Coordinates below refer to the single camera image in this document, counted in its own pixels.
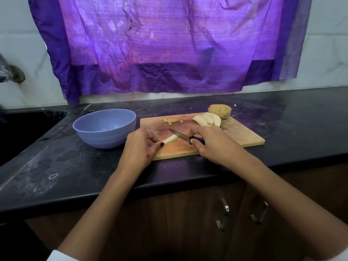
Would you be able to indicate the dark sink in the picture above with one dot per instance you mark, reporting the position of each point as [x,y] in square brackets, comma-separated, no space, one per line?
[27,133]

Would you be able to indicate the white rubber band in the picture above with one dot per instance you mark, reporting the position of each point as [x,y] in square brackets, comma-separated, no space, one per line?
[49,176]

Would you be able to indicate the pile of diced potato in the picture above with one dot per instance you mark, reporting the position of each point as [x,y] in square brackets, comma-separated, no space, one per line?
[173,121]

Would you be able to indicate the person's right forearm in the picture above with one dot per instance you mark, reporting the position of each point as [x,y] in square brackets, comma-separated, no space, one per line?
[293,203]

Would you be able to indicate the person's left forearm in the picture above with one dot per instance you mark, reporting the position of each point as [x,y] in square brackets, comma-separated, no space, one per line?
[100,214]

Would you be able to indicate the rounded potato end piece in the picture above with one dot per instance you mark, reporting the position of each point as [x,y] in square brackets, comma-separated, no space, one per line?
[219,111]

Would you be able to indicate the tan potato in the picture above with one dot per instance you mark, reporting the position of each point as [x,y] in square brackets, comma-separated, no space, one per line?
[170,139]

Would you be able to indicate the potato slice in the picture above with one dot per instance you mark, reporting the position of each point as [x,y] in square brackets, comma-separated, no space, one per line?
[213,119]
[200,121]

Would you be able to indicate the blue bowl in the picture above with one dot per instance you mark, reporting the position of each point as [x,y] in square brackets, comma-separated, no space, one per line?
[103,128]

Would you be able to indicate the person's left hand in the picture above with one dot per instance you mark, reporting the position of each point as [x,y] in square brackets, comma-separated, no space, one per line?
[138,152]

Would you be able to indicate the purple cloth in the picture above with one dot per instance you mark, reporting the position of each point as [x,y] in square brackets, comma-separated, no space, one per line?
[174,40]

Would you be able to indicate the wooden cutting board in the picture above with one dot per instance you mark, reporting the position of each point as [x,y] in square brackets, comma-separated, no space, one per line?
[244,136]

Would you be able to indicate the person's right hand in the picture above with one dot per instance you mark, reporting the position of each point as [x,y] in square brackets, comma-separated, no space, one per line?
[217,146]

